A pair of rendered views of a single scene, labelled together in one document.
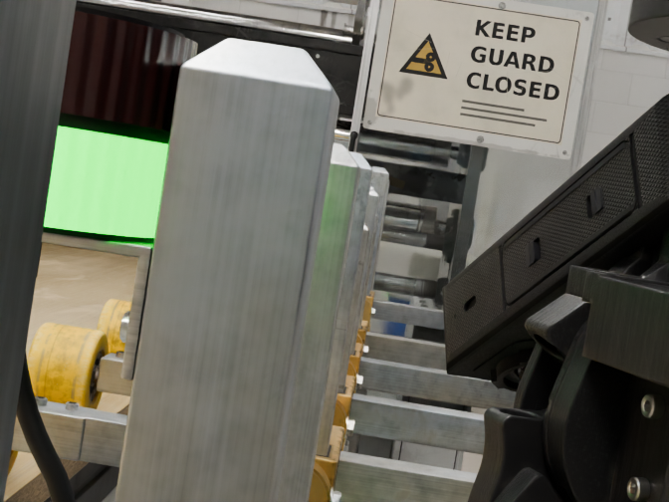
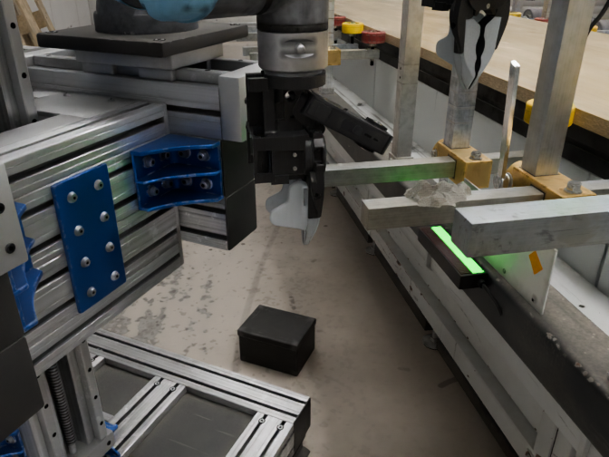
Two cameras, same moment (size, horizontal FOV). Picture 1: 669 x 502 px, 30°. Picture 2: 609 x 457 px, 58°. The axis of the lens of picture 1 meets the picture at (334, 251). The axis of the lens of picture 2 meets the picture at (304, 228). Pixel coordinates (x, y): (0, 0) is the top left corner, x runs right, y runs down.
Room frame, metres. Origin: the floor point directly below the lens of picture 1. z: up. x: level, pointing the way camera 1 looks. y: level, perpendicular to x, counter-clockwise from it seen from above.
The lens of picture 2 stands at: (0.92, -0.47, 1.14)
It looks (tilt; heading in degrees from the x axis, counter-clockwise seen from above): 27 degrees down; 166
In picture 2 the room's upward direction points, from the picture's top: straight up
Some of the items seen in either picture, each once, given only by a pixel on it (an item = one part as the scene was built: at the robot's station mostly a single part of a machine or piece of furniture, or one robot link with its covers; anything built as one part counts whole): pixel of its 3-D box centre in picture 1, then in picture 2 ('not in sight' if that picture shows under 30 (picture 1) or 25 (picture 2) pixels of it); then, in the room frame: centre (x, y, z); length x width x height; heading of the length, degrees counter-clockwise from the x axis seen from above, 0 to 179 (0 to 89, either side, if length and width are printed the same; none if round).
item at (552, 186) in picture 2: not in sight; (546, 193); (0.32, 0.02, 0.85); 0.13 x 0.06 x 0.05; 178
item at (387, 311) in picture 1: (367, 306); not in sight; (2.09, -0.07, 0.95); 0.50 x 0.04 x 0.04; 88
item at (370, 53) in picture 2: not in sight; (315, 56); (-0.91, 0.02, 0.83); 0.43 x 0.03 x 0.04; 88
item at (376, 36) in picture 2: not in sight; (372, 47); (-0.90, 0.22, 0.85); 0.08 x 0.08 x 0.11
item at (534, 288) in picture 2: not in sight; (497, 238); (0.27, 0.00, 0.75); 0.26 x 0.01 x 0.10; 178
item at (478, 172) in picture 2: not in sight; (459, 161); (0.07, 0.03, 0.80); 0.13 x 0.06 x 0.05; 178
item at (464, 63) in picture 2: not in sight; (453, 52); (0.25, -0.10, 1.03); 0.06 x 0.03 x 0.09; 18
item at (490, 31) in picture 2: not in sight; (470, 50); (0.24, -0.07, 1.03); 0.06 x 0.03 x 0.09; 18
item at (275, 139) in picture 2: not in sight; (286, 125); (0.32, -0.34, 0.97); 0.09 x 0.08 x 0.12; 88
